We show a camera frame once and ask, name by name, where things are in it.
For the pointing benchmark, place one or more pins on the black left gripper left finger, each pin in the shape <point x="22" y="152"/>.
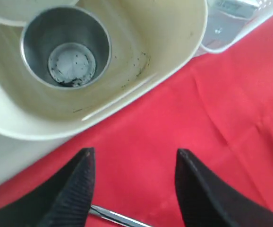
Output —
<point x="64" y="200"/>

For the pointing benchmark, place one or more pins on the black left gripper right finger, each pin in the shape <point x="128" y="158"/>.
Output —
<point x="205" y="200"/>

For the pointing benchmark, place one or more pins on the stainless steel cup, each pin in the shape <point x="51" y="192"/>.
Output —
<point x="66" y="48"/>

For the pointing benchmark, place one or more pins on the white ceramic bowl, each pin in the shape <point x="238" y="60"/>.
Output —
<point x="19" y="12"/>

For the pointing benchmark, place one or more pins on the blue white milk carton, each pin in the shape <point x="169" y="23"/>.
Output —
<point x="237" y="8"/>

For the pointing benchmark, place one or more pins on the red scalloped table cloth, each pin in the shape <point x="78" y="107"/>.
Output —
<point x="218" y="106"/>

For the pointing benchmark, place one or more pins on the cream plastic bin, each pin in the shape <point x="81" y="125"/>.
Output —
<point x="151" y="40"/>

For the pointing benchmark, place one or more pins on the white woven plastic basket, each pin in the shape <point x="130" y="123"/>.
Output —
<point x="223" y="30"/>

